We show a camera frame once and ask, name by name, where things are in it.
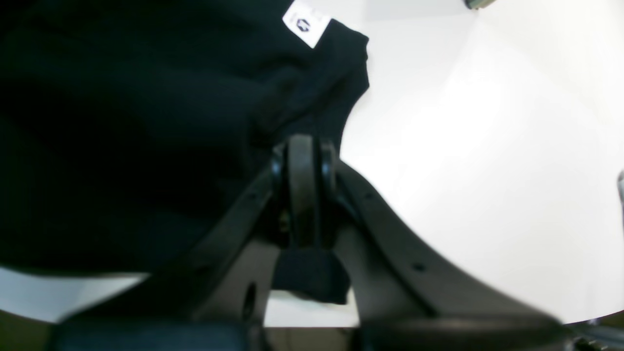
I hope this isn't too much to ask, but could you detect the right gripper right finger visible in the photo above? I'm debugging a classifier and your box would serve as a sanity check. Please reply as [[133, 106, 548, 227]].
[[319, 141, 565, 351]]

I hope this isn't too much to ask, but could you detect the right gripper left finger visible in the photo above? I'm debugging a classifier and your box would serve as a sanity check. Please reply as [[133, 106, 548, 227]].
[[68, 135, 318, 351]]

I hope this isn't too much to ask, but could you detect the black T-shirt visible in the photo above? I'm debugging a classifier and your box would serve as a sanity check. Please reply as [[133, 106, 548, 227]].
[[0, 0, 370, 306]]

